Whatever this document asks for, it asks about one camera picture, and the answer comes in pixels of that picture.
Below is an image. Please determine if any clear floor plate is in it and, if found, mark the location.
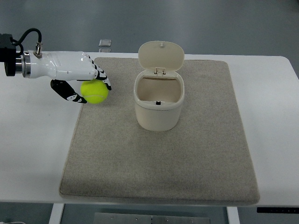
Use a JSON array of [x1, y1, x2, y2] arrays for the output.
[[99, 39, 112, 47], [99, 48, 111, 53]]

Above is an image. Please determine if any grey felt mat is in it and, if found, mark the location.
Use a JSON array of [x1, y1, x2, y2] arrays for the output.
[[59, 58, 260, 205]]

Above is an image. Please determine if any grey metal base plate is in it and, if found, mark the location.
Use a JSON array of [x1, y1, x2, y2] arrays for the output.
[[93, 213, 210, 224]]

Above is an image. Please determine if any black table control panel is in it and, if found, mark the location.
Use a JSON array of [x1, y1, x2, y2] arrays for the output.
[[256, 207, 299, 214]]

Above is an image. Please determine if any white table leg right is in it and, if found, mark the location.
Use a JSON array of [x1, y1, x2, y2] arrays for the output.
[[227, 207, 240, 224]]

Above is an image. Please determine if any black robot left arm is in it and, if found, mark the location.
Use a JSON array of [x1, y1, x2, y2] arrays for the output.
[[0, 28, 43, 77]]

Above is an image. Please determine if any white table leg left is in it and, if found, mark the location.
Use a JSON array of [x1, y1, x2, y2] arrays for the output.
[[49, 203, 64, 224]]

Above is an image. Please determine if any white cable on floor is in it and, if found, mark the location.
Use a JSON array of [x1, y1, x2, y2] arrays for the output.
[[0, 218, 24, 224]]

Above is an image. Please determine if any white table leg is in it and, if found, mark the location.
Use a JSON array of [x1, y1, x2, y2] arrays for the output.
[[227, 207, 240, 224], [49, 203, 64, 224]]

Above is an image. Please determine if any clear floor plate far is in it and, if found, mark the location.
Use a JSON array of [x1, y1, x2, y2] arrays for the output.
[[99, 39, 112, 47]]

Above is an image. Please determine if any yellow tennis ball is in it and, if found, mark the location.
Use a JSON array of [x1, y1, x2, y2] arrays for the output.
[[80, 79, 109, 104]]

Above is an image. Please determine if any clear floor plate near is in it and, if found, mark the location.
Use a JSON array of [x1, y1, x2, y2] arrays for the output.
[[99, 48, 111, 53]]

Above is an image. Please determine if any cream lidded plastic bin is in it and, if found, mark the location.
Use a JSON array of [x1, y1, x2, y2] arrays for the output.
[[134, 41, 185, 131]]

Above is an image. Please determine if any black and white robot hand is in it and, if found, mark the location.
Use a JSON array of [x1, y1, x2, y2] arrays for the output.
[[16, 51, 112, 104]]

